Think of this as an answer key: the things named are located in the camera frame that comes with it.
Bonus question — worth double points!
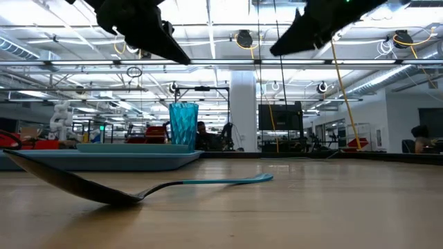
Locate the teal faceted plastic cup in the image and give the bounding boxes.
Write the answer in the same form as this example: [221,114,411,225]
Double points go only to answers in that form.
[168,102,200,154]

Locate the cardboard box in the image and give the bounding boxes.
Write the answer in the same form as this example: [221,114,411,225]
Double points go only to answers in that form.
[19,126,43,140]

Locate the person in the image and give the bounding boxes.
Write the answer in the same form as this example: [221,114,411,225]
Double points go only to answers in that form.
[195,120,223,152]
[410,124,437,154]

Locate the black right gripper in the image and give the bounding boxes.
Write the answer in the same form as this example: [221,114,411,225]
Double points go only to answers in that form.
[269,0,389,57]

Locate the metal spoon with teal handle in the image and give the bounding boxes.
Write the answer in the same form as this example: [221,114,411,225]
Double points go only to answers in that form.
[2,149,274,206]

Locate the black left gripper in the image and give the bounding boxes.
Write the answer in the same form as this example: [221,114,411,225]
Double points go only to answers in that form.
[82,0,192,66]

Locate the thick yellow hanging cable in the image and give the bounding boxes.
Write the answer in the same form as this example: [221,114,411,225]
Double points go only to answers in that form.
[329,39,363,151]

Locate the white pillar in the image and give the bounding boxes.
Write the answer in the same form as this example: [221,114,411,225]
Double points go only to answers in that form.
[230,71,258,152]

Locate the red tool cart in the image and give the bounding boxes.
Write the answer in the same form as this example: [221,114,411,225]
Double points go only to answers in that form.
[125,124,171,145]

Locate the blue plastic tray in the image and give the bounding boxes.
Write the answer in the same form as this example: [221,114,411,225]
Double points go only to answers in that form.
[0,149,204,172]

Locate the red triangular object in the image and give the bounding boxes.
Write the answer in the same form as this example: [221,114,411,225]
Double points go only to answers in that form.
[347,137,370,150]

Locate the black and red cable loop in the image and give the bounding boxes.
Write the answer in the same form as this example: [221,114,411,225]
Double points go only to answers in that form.
[0,129,23,150]

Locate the black office chair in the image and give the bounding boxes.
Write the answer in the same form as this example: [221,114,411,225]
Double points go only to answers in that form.
[401,139,417,154]

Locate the silver ceiling air duct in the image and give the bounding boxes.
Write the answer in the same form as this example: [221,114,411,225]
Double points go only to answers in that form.
[345,64,433,97]

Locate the black monitor screen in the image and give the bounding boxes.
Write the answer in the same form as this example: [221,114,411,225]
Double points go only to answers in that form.
[257,102,304,132]

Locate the thin yellow hanging cable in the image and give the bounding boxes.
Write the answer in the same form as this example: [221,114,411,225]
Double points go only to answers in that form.
[254,65,280,153]

